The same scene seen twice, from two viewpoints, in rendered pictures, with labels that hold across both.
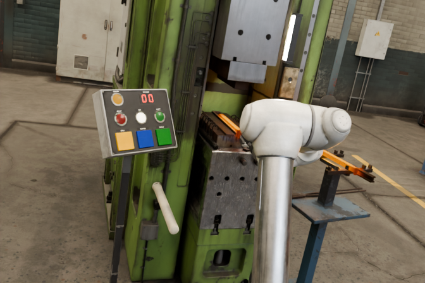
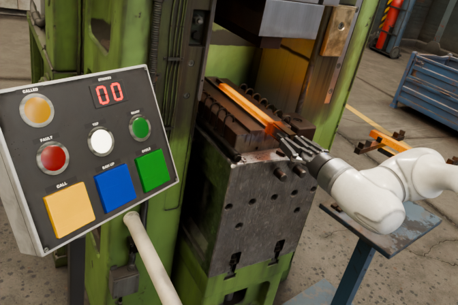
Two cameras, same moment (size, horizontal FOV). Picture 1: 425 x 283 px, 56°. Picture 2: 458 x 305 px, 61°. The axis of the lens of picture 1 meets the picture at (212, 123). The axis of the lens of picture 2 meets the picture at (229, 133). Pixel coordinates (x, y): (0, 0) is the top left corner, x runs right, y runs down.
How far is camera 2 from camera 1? 104 cm
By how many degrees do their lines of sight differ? 17
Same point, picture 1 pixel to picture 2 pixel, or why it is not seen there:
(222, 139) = (244, 141)
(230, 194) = (255, 222)
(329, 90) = not seen: hidden behind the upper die
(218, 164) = (240, 184)
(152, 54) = not seen: outside the picture
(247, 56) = not seen: outside the picture
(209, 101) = not seen: hidden behind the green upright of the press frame
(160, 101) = (138, 94)
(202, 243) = (212, 293)
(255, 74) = (305, 24)
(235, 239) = (257, 275)
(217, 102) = (210, 60)
